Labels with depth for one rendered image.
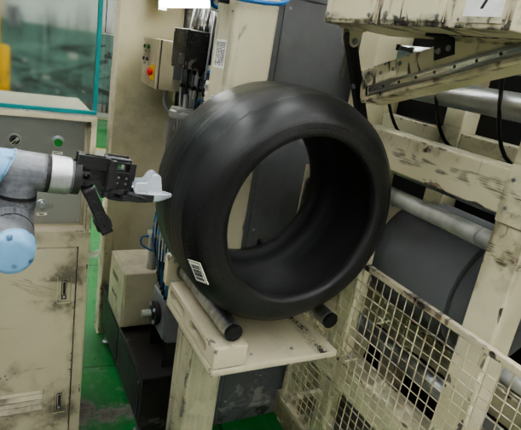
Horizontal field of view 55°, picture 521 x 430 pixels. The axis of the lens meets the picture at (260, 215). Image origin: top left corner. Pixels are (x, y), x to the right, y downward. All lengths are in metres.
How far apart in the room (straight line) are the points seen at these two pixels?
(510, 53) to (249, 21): 0.64
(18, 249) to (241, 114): 0.50
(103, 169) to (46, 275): 0.76
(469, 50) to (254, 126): 0.53
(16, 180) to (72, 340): 0.97
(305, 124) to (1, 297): 1.13
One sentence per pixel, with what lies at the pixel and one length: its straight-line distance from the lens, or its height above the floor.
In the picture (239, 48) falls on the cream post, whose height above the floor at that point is 1.53.
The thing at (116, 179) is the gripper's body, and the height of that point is 1.24.
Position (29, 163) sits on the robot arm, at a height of 1.27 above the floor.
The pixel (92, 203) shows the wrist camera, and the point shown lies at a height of 1.19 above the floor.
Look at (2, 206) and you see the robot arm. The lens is 1.06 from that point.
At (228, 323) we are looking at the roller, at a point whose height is 0.92.
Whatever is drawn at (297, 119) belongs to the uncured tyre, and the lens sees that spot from 1.08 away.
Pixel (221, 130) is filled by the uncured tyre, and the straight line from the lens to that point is 1.07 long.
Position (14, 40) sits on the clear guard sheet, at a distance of 1.61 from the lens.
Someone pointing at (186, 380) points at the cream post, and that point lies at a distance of 1.75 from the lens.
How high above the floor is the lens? 1.53
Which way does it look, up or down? 18 degrees down
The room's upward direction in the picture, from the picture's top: 10 degrees clockwise
